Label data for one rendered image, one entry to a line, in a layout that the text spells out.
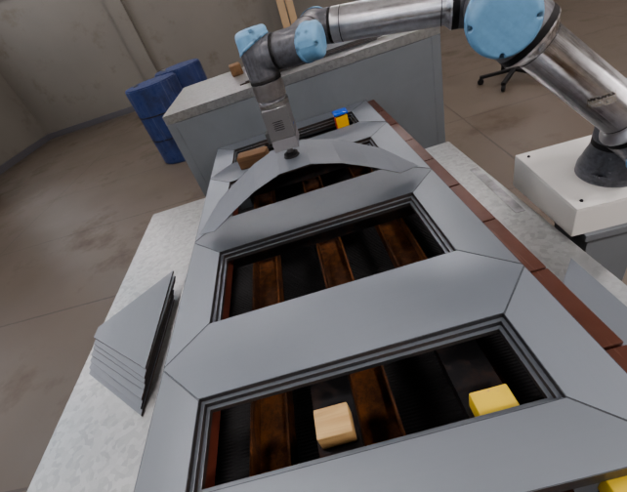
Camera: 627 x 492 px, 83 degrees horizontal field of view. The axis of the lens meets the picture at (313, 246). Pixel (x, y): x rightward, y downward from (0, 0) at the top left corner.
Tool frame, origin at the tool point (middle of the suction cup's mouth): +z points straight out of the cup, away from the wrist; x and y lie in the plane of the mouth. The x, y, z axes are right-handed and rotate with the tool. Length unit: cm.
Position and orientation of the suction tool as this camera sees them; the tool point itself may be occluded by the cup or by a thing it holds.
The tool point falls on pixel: (293, 159)
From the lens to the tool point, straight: 98.6
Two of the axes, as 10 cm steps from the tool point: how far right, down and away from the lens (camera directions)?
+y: 0.2, 6.2, -7.9
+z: 2.8, 7.5, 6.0
